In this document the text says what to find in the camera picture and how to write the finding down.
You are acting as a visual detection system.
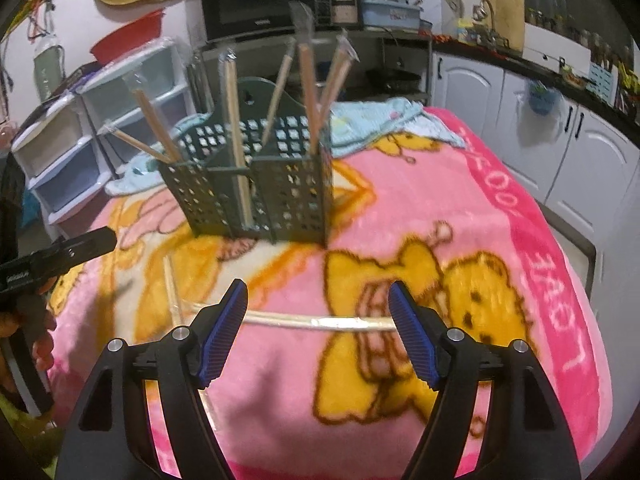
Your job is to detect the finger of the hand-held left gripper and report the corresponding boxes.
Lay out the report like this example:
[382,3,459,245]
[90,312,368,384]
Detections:
[52,226,119,271]

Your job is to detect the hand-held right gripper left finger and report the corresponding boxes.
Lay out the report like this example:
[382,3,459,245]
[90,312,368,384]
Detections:
[55,279,249,480]

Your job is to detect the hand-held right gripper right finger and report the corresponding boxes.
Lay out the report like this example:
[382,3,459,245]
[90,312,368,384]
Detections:
[387,281,582,480]

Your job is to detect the wooden chopsticks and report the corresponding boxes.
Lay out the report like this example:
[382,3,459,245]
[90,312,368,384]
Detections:
[124,72,185,162]
[316,35,351,122]
[261,36,297,147]
[322,34,360,111]
[162,254,185,322]
[219,49,255,230]
[181,302,402,335]
[199,387,223,433]
[289,1,322,155]
[99,121,173,165]

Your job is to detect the green utensil basket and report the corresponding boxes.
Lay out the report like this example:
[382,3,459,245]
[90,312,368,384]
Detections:
[159,76,337,247]

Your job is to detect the person's left hand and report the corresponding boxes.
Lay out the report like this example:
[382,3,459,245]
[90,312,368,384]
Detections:
[0,294,58,396]

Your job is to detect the white plastic drawer unit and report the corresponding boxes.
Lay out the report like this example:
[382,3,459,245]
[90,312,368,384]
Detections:
[79,39,197,162]
[11,94,115,225]

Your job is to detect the pink printed blanket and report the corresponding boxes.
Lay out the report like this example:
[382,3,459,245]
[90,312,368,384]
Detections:
[47,100,615,480]

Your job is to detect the green hanging bottle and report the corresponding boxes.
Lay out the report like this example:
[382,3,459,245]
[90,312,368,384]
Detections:
[33,34,67,103]

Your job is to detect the light blue towel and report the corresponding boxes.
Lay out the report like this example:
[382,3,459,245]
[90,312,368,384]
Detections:
[104,97,470,197]

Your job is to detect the red plastic basin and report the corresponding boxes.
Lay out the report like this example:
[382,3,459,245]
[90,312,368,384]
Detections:
[89,7,167,62]

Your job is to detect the white kitchen cabinets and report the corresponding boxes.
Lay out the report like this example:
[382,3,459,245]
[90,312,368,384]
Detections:
[431,49,640,263]

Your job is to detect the blue hanging bag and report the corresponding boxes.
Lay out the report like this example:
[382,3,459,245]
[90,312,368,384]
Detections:
[524,79,565,117]

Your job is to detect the black microwave oven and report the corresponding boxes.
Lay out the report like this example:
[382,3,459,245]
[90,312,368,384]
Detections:
[199,0,332,45]

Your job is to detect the small light blue basket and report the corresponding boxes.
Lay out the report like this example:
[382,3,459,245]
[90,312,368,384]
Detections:
[589,61,615,105]

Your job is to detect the wooden cutting board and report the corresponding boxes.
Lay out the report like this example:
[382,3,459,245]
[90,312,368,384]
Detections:
[481,0,527,55]

